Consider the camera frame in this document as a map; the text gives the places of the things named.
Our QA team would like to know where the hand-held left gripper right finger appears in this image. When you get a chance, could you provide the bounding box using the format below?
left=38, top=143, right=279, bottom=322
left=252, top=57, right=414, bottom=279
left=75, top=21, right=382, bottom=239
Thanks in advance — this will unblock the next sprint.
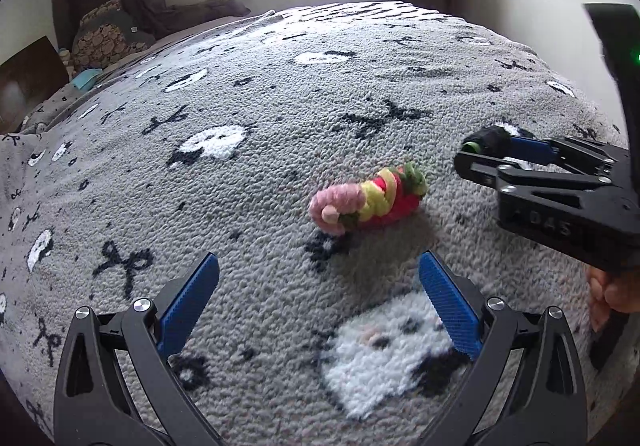
left=415, top=250, right=588, bottom=446

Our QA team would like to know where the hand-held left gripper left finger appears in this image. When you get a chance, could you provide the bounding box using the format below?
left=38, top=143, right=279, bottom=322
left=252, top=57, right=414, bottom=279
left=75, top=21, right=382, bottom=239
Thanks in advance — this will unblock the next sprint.
left=52, top=252, right=226, bottom=446

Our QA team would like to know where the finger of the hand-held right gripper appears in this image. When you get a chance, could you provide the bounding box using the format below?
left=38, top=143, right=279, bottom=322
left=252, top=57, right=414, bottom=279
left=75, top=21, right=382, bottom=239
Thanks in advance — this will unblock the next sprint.
left=454, top=150, right=615, bottom=192
left=507, top=133, right=631, bottom=172

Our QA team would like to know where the colourful braided rope toy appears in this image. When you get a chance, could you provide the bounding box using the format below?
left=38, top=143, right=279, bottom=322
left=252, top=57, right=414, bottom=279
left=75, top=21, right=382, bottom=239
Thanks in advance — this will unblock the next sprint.
left=307, top=161, right=430, bottom=237

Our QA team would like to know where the person's right hand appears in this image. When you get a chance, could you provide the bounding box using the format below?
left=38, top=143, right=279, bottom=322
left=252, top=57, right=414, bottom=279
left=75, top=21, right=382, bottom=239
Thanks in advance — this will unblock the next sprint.
left=586, top=265, right=640, bottom=333

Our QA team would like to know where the grey printed blanket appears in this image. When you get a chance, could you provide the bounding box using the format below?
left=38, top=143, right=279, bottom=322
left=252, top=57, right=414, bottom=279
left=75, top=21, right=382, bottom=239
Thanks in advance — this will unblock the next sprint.
left=0, top=1, right=631, bottom=446

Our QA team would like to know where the teal flat box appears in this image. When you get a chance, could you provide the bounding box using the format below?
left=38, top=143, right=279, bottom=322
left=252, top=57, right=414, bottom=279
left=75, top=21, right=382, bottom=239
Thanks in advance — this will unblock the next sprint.
left=70, top=69, right=103, bottom=90

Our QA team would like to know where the dark wooden headboard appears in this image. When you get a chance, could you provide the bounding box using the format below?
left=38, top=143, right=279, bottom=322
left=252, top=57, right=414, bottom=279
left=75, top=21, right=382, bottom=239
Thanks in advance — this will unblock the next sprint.
left=0, top=36, right=71, bottom=134

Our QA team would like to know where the brown patterned pillow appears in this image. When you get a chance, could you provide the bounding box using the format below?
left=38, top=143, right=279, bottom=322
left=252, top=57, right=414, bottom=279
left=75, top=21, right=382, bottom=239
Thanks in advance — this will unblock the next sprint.
left=72, top=0, right=156, bottom=72

